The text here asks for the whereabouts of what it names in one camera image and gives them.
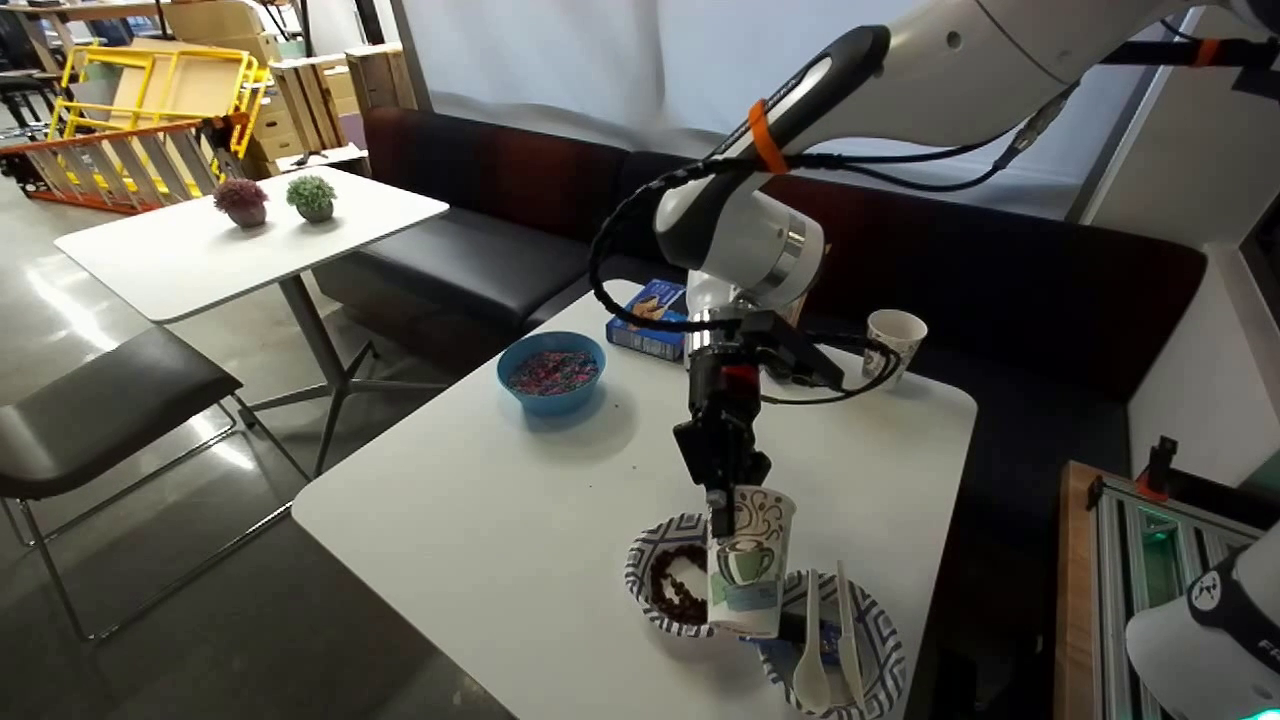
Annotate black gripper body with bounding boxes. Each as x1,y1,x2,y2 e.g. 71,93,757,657
674,313,779,495

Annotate paper cup with coffee beans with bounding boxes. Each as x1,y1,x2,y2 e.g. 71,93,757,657
702,483,801,643

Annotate patterned paper bowl with beans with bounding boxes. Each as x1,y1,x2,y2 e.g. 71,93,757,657
621,513,732,639

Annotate coffee beans in bowl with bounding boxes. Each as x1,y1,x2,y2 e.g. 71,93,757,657
643,537,713,629

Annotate colourful candies in blue bowl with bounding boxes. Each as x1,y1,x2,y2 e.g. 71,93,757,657
518,349,600,401

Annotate blue plastic bowl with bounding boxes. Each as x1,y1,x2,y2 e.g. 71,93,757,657
493,327,609,427

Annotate paper cup with colourful candies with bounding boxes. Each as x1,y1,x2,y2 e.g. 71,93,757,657
859,304,934,394

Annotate blue cookie box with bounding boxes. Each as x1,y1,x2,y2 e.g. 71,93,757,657
604,278,697,365

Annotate white plastic spoon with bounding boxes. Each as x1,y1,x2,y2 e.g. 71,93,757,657
788,573,840,714

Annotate white plastic fork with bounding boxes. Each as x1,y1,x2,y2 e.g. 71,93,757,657
830,555,871,714

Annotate patterned paper plate with cutlery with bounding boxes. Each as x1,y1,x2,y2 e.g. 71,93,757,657
757,567,913,720

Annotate black bench seat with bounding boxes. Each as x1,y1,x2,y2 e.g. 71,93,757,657
311,105,1211,406

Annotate wooden cabinet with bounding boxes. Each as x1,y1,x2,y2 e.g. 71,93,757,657
250,40,421,175

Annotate red purple fruit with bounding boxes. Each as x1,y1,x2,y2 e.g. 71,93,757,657
212,175,274,234

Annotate white side table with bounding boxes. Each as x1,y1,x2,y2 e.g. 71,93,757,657
51,164,452,477

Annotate black chair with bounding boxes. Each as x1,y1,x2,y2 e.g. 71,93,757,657
0,325,300,647

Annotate orange striped ramp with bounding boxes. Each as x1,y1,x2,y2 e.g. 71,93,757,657
0,115,228,217

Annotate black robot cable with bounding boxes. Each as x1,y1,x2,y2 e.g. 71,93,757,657
583,75,1083,413

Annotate orange cable strap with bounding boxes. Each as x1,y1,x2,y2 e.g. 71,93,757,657
739,95,791,180

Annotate wooden frame with metal rails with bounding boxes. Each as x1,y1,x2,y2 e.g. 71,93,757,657
1052,434,1280,720

